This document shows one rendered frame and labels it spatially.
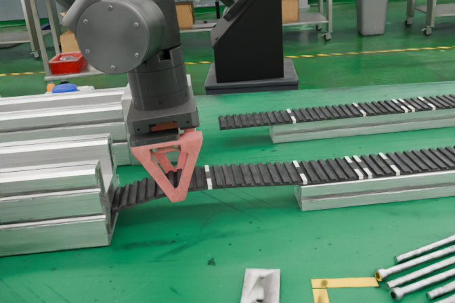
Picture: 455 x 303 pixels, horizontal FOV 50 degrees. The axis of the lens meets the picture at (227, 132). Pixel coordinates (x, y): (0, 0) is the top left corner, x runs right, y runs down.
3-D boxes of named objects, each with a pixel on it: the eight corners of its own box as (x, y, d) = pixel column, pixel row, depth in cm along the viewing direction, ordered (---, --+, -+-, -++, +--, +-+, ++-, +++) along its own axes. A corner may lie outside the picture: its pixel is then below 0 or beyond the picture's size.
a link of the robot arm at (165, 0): (177, -22, 47) (121, -15, 48) (159, -17, 40) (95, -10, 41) (188, 49, 49) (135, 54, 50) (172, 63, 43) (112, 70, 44)
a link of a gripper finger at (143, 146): (144, 217, 47) (125, 127, 44) (147, 185, 54) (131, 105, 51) (212, 205, 48) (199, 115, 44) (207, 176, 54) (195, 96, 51)
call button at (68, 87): (80, 92, 82) (78, 81, 81) (75, 99, 78) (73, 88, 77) (57, 95, 82) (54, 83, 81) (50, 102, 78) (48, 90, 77)
